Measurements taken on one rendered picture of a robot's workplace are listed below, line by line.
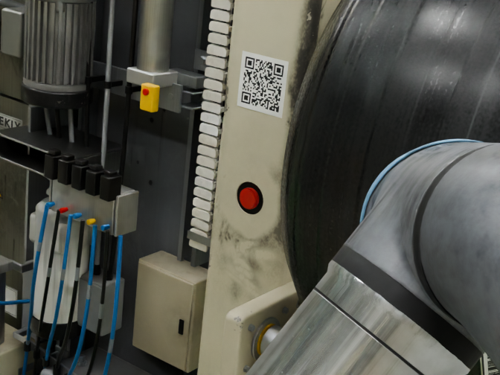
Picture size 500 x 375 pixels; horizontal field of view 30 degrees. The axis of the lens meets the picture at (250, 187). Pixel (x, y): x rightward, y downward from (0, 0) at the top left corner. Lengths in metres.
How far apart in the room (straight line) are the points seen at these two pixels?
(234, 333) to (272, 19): 0.40
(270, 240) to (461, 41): 0.47
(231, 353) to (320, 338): 0.63
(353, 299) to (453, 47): 0.39
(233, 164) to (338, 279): 0.70
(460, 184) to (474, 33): 0.41
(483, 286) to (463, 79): 0.43
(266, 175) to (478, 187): 0.75
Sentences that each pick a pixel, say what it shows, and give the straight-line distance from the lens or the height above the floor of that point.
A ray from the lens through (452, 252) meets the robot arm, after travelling 0.52.
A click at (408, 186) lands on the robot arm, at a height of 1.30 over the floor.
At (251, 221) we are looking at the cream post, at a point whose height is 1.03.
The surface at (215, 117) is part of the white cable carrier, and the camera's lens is 1.31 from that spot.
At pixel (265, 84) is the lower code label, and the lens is 1.23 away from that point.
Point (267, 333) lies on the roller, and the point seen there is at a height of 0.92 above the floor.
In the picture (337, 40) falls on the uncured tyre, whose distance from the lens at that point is 0.98.
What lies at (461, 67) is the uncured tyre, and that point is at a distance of 0.91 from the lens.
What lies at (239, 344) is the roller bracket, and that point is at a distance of 1.21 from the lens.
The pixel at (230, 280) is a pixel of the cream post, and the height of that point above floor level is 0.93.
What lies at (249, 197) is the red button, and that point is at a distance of 1.27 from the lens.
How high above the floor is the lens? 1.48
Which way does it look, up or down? 18 degrees down
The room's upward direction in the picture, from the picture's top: 6 degrees clockwise
